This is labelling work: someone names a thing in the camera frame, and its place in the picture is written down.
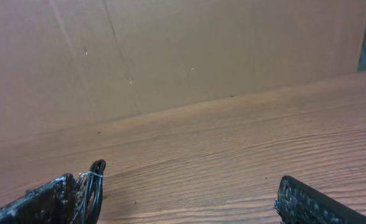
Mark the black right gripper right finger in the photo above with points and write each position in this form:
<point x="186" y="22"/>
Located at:
<point x="298" y="203"/>

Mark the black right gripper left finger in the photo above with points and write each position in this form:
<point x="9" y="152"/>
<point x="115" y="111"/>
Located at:
<point x="53" y="202"/>

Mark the brown cardboard back panel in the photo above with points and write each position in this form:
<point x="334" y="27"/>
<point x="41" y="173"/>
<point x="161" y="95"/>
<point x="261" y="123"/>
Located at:
<point x="69" y="63"/>

